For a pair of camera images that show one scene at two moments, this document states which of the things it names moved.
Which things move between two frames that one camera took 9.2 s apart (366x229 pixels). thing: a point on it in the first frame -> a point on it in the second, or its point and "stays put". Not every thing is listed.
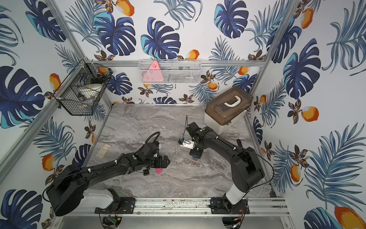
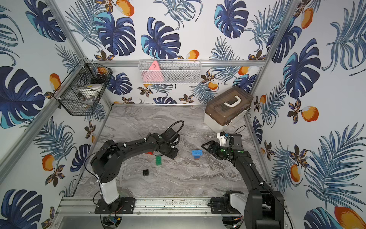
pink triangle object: x=154 y=74 stays put
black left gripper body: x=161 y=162 -> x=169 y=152
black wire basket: x=80 y=90 stays put
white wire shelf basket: x=170 y=71 stays put
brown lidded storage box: x=223 y=109 stays put
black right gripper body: x=197 y=151 -> x=220 y=151
